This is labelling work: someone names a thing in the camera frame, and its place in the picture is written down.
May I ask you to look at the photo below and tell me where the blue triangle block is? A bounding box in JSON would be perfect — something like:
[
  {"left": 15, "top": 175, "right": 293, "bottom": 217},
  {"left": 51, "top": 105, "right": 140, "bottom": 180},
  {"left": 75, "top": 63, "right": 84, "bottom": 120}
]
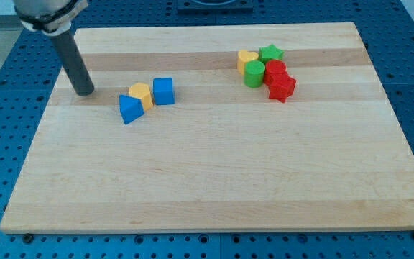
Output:
[{"left": 119, "top": 94, "right": 144, "bottom": 124}]

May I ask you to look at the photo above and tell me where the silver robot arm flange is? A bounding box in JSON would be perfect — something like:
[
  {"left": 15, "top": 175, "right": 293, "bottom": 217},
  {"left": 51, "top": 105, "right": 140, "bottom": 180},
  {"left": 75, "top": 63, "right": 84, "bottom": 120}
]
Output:
[{"left": 13, "top": 0, "right": 88, "bottom": 36}]

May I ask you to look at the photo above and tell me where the light wooden board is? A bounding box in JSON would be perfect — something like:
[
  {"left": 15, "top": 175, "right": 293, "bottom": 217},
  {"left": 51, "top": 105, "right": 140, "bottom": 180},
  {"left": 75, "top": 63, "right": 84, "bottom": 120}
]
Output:
[{"left": 0, "top": 22, "right": 414, "bottom": 234}]

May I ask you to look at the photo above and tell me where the blue cube block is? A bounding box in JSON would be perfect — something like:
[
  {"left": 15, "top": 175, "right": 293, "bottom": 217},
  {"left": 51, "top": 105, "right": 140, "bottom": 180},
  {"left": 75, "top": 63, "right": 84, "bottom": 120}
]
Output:
[{"left": 153, "top": 78, "right": 175, "bottom": 105}]

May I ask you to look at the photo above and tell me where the green cylinder block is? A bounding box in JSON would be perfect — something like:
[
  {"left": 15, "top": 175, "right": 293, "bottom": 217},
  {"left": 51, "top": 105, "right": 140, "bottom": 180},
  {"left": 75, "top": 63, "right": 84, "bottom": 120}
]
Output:
[{"left": 244, "top": 60, "right": 265, "bottom": 88}]

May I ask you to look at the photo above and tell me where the yellow hexagon block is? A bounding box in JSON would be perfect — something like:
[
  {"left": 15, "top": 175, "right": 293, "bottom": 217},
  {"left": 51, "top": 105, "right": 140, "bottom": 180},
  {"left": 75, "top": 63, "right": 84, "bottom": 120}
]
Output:
[{"left": 129, "top": 83, "right": 154, "bottom": 112}]

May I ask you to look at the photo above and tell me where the yellow heart block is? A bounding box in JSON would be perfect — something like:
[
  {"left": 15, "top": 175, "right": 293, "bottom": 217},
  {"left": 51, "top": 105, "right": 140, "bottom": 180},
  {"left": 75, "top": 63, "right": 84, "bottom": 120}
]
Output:
[{"left": 236, "top": 50, "right": 259, "bottom": 75}]

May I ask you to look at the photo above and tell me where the red star block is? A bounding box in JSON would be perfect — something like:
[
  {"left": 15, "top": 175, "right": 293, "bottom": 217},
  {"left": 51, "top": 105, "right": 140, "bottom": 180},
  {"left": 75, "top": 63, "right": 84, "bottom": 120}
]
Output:
[{"left": 268, "top": 74, "right": 297, "bottom": 103}]

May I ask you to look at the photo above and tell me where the red cylinder block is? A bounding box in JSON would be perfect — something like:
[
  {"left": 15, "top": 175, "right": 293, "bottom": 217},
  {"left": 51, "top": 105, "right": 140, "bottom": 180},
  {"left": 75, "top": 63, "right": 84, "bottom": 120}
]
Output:
[{"left": 264, "top": 60, "right": 288, "bottom": 86}]

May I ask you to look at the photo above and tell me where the green star block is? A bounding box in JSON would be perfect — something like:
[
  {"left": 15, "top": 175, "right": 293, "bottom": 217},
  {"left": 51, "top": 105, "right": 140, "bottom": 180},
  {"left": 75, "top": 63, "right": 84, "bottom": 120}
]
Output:
[{"left": 259, "top": 44, "right": 285, "bottom": 64}]

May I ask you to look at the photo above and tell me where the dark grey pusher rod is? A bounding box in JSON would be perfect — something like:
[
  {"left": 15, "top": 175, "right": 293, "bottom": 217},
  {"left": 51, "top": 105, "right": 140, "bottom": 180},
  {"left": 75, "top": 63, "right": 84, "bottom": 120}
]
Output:
[{"left": 50, "top": 30, "right": 94, "bottom": 96}]

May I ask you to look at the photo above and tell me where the black bolt front left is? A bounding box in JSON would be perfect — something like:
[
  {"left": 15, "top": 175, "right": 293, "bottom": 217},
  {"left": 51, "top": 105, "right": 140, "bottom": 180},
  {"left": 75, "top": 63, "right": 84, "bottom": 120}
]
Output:
[{"left": 22, "top": 234, "right": 34, "bottom": 244}]

